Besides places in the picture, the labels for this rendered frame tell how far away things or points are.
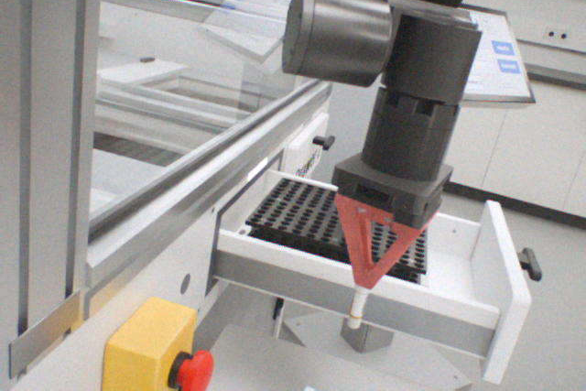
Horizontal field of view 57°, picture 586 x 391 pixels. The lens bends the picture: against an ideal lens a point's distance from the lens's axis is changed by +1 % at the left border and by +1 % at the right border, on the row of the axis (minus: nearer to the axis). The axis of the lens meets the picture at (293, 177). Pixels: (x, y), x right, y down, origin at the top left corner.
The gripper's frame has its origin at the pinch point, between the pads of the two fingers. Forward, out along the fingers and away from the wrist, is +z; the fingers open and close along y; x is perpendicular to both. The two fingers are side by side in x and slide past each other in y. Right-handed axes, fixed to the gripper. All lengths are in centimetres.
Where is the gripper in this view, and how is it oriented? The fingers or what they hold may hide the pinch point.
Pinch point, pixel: (367, 274)
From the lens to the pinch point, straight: 43.4
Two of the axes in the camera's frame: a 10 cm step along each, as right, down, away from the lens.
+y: -4.4, 2.1, -8.7
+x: 8.7, 3.2, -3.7
